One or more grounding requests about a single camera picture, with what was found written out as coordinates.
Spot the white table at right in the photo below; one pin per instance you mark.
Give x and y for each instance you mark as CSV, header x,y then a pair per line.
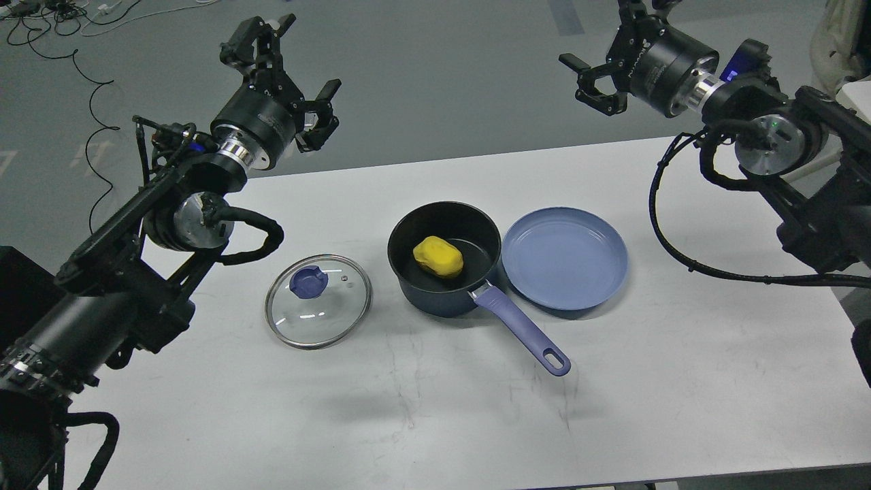
x,y
855,96

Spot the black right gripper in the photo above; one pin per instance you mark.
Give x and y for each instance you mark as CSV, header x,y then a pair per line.
x,y
649,59

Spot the dark blue saucepan purple handle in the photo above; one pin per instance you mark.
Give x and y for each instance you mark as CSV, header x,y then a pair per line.
x,y
478,239

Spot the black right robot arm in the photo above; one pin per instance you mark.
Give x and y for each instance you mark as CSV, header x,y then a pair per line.
x,y
806,155

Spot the yellow potato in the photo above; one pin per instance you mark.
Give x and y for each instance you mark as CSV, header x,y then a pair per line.
x,y
438,257

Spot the glass lid purple knob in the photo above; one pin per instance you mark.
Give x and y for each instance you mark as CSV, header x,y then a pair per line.
x,y
318,301

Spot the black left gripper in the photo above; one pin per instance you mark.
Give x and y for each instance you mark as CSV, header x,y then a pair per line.
x,y
253,128

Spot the office chair with beige cover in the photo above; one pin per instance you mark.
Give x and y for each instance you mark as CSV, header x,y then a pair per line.
x,y
839,48

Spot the blue plate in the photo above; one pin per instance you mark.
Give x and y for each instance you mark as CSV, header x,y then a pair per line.
x,y
565,259

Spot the black box at left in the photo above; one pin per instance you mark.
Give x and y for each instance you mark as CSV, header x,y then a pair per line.
x,y
28,293

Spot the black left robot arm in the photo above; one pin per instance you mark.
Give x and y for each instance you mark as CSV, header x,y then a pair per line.
x,y
129,286

